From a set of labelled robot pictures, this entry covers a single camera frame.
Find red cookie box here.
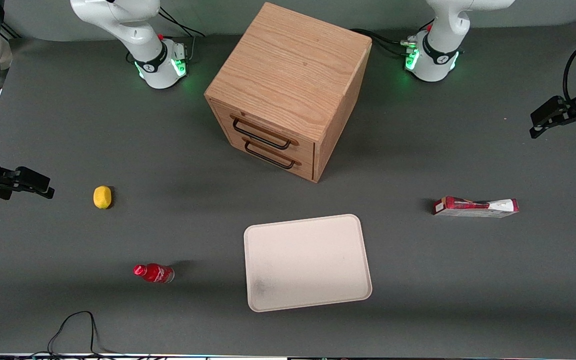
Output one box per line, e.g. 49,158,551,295
431,195,520,219

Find beige rectangular tray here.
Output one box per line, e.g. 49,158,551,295
243,214,373,313

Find yellow lemon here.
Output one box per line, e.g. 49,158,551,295
93,185,113,210

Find red soda bottle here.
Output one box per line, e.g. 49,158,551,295
133,263,175,284

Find wooden two-drawer cabinet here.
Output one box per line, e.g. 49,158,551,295
204,2,373,184

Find black looped table cable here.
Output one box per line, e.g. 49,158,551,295
47,310,124,358

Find black left arm base cable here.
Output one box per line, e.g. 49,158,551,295
350,20,435,57

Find black arm base cable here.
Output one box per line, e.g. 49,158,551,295
350,20,435,57
157,7,207,62

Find black right arm base cable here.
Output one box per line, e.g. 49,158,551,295
157,7,207,62

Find black metal drawer handle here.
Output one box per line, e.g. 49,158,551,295
231,117,293,151
243,139,297,170

